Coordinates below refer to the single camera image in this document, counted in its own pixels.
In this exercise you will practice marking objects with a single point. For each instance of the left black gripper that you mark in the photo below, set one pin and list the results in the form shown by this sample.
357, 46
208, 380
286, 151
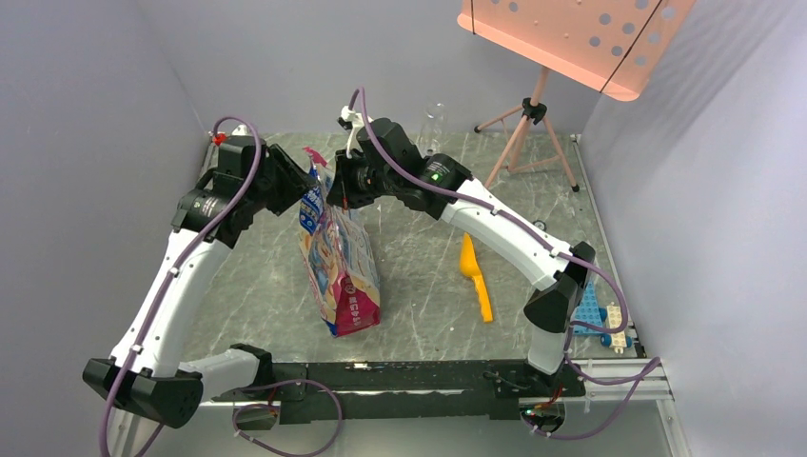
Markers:
295, 180

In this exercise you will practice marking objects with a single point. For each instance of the yellow plastic scoop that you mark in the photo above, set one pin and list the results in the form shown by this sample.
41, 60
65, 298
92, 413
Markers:
469, 267

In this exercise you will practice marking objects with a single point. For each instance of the white toy brick car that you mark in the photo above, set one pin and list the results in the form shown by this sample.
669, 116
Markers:
611, 317

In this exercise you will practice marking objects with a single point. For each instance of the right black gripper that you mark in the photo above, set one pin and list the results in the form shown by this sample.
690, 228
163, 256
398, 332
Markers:
344, 191

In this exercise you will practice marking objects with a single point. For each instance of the colourful pet food bag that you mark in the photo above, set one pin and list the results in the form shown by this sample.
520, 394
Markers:
338, 257

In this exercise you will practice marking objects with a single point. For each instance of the blue building base plate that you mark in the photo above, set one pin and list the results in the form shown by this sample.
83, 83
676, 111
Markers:
588, 311

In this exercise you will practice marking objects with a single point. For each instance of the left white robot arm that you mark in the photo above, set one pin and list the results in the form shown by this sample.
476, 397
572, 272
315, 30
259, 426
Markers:
144, 374

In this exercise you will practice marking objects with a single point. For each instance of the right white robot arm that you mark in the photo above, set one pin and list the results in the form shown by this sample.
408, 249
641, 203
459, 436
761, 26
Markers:
380, 160

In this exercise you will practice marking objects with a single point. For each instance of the pink music stand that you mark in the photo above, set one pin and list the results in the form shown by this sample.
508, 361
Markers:
611, 47

